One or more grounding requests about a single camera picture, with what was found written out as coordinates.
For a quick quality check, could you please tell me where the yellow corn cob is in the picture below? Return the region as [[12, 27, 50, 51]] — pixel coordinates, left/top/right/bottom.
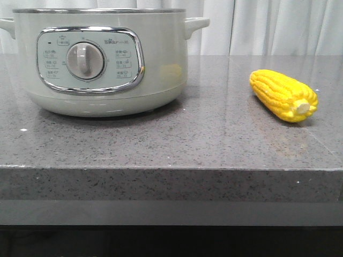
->
[[249, 70, 318, 123]]

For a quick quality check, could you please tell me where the pale green electric cooking pot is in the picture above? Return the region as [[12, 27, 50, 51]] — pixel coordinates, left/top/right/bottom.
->
[[1, 8, 210, 117]]

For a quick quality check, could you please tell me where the white curtain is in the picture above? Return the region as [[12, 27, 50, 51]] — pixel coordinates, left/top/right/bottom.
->
[[1, 1, 342, 55]]

